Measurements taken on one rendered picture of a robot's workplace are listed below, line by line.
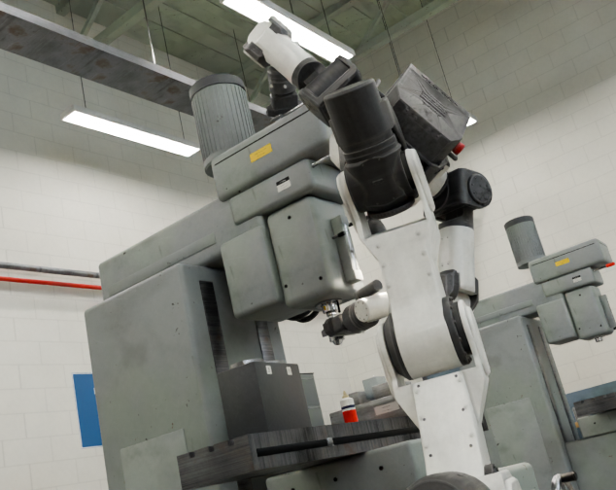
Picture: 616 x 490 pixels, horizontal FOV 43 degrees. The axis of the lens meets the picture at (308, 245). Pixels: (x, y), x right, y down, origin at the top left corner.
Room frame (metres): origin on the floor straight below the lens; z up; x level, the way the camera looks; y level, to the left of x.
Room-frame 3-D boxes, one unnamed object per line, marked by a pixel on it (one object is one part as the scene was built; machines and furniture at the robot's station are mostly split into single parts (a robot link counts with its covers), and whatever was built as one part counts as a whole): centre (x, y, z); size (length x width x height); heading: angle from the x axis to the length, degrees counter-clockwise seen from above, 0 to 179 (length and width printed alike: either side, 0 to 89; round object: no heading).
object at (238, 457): (2.32, -0.02, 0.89); 1.24 x 0.23 x 0.08; 146
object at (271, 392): (2.04, 0.20, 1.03); 0.22 x 0.12 x 0.20; 154
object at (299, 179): (2.34, 0.01, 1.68); 0.34 x 0.24 x 0.10; 56
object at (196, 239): (2.59, 0.40, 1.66); 0.80 x 0.23 x 0.20; 56
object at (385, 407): (2.43, -0.13, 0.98); 0.35 x 0.15 x 0.11; 59
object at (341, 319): (2.24, -0.07, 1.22); 0.13 x 0.12 x 0.10; 125
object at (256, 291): (2.43, 0.14, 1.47); 0.24 x 0.19 x 0.26; 146
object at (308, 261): (2.32, -0.02, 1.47); 0.21 x 0.19 x 0.32; 146
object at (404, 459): (2.32, -0.02, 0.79); 0.50 x 0.35 x 0.12; 56
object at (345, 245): (2.26, -0.11, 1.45); 0.04 x 0.04 x 0.21; 56
